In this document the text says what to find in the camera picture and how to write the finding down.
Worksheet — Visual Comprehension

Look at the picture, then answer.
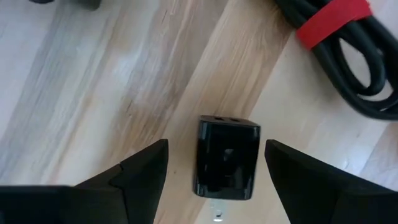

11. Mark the black power adapter cube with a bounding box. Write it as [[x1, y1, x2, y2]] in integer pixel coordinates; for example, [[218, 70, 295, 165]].
[[192, 114, 261, 223]]

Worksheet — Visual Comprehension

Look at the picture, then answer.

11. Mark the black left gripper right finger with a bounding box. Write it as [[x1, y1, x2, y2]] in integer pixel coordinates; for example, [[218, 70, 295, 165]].
[[264, 139, 398, 224]]

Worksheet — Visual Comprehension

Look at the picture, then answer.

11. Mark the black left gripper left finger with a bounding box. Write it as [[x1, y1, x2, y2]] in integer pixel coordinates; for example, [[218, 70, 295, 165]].
[[0, 138, 169, 224]]

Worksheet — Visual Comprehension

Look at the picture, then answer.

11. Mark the black cable bundle red strap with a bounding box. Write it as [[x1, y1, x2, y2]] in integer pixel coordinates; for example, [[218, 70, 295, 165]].
[[273, 0, 398, 121]]

